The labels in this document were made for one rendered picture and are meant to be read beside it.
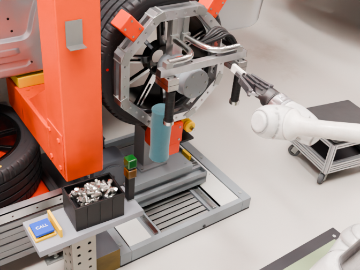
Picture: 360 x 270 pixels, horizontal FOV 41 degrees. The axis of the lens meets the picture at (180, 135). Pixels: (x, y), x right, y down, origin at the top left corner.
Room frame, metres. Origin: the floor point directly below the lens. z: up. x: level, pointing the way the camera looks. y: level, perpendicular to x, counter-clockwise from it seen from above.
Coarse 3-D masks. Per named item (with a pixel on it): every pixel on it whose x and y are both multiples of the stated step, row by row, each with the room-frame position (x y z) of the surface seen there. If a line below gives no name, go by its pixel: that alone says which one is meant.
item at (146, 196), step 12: (192, 168) 2.05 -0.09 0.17; (204, 168) 2.06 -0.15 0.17; (168, 180) 1.94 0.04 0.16; (180, 180) 1.96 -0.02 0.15; (192, 180) 1.98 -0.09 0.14; (204, 180) 2.03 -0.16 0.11; (144, 192) 1.84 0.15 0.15; (156, 192) 1.84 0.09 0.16; (168, 192) 1.88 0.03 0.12; (144, 204) 1.79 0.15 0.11
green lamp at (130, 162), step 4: (128, 156) 1.46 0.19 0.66; (132, 156) 1.46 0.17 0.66; (124, 160) 1.45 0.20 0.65; (128, 160) 1.43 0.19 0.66; (132, 160) 1.44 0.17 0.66; (136, 160) 1.44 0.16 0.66; (124, 164) 1.45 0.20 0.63; (128, 164) 1.43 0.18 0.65; (132, 164) 1.43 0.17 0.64; (136, 164) 1.45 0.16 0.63; (128, 168) 1.43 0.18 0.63
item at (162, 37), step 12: (192, 24) 2.13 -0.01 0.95; (192, 36) 2.02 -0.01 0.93; (156, 48) 1.91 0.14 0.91; (192, 48) 2.15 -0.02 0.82; (132, 60) 1.84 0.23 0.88; (144, 60) 1.87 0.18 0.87; (144, 72) 1.87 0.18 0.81; (144, 84) 1.89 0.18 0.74; (156, 84) 2.11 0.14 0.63; (132, 96) 1.96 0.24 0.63; (144, 96) 1.88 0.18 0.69; (156, 96) 2.01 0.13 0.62; (180, 96) 1.99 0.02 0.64; (144, 108) 1.86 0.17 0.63
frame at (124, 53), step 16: (144, 16) 1.80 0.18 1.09; (160, 16) 1.78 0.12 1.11; (176, 16) 1.83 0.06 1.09; (208, 16) 1.94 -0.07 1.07; (144, 32) 1.74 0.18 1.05; (128, 48) 1.70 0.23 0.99; (128, 64) 1.70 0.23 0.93; (128, 80) 1.70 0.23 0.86; (208, 80) 2.03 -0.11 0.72; (128, 96) 1.70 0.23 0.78; (128, 112) 1.71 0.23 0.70; (144, 112) 1.76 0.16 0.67; (176, 112) 1.87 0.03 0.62; (192, 112) 1.91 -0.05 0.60
